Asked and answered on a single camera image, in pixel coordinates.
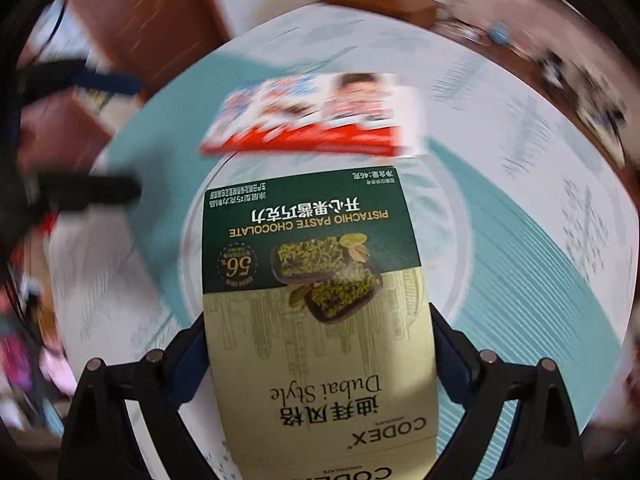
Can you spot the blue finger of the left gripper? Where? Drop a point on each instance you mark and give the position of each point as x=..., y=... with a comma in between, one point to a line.
x=116, y=83

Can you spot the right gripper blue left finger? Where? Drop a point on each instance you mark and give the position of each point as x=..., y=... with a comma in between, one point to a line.
x=187, y=363

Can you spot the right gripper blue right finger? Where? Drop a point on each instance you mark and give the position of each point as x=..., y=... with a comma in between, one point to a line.
x=458, y=364

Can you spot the green cream Codex chocolate box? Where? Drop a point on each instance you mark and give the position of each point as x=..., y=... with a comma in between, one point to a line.
x=318, y=327

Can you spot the brown wooden door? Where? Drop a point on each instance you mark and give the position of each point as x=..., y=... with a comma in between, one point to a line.
x=153, y=40

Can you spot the teal white patterned tablecloth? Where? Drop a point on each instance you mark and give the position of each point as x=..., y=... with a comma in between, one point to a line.
x=528, y=240

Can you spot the red white Kinder chocolate box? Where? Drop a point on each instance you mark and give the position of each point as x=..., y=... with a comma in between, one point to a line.
x=351, y=113

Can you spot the blue round ornament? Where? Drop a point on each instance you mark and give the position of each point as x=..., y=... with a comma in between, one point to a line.
x=499, y=33

